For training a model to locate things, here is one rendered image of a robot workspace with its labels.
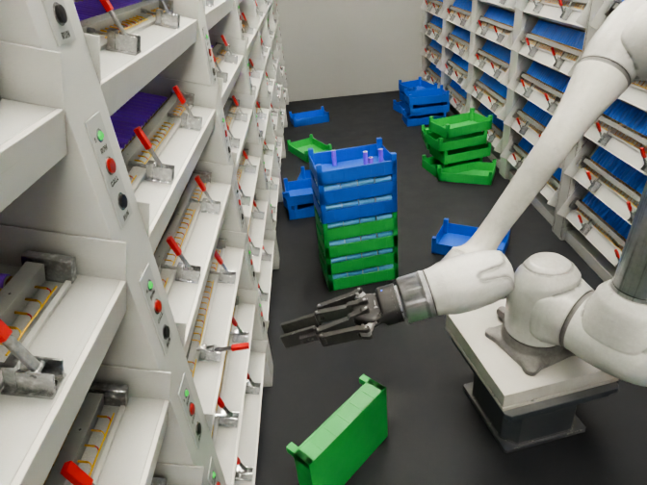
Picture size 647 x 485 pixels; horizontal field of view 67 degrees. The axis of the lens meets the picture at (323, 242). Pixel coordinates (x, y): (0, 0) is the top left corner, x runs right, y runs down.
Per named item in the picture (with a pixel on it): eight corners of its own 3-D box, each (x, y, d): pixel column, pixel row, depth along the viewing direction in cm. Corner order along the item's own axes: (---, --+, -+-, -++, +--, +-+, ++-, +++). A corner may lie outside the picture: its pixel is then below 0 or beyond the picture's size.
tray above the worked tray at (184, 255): (229, 199, 127) (235, 149, 121) (182, 370, 75) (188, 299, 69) (148, 187, 125) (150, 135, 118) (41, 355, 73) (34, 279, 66)
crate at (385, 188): (381, 173, 205) (381, 155, 201) (397, 192, 188) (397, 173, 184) (311, 185, 201) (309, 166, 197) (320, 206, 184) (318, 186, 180)
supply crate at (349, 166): (381, 155, 201) (380, 137, 197) (397, 173, 184) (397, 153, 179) (309, 166, 197) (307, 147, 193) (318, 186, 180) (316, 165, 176)
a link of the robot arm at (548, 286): (527, 299, 139) (538, 234, 128) (588, 333, 127) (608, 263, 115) (489, 325, 132) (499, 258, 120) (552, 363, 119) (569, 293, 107)
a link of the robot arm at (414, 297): (428, 296, 99) (400, 304, 99) (418, 261, 94) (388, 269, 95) (440, 326, 91) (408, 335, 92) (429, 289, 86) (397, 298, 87)
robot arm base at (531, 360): (523, 304, 146) (526, 290, 143) (584, 352, 129) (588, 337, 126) (473, 324, 141) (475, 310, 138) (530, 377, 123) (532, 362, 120)
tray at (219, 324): (242, 262, 137) (246, 233, 133) (208, 451, 85) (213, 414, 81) (168, 251, 135) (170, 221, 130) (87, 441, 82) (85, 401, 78)
